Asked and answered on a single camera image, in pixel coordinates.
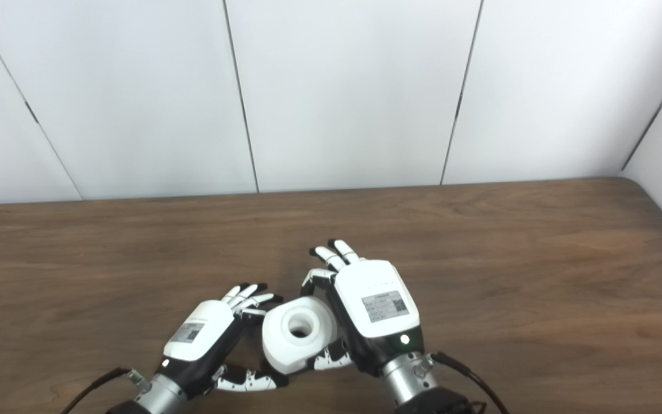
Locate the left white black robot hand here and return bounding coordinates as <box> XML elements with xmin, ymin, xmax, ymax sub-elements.
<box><xmin>157</xmin><ymin>282</ymin><xmax>286</xmax><ymax>398</ymax></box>

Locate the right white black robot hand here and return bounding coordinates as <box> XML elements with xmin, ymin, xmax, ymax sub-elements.
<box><xmin>301</xmin><ymin>239</ymin><xmax>425</xmax><ymax>377</ymax></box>

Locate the round white plastic piece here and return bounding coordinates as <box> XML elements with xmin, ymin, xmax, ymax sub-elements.
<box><xmin>261</xmin><ymin>297</ymin><xmax>338</xmax><ymax>375</ymax></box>

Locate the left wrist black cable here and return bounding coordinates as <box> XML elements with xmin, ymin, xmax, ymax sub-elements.
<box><xmin>58</xmin><ymin>368</ymin><xmax>151</xmax><ymax>414</ymax></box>

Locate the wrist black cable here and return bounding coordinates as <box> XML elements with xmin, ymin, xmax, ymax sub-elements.
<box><xmin>58</xmin><ymin>368</ymin><xmax>151</xmax><ymax>414</ymax></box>
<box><xmin>417</xmin><ymin>352</ymin><xmax>510</xmax><ymax>414</ymax></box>

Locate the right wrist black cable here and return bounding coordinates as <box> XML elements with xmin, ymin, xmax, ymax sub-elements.
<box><xmin>417</xmin><ymin>352</ymin><xmax>510</xmax><ymax>414</ymax></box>

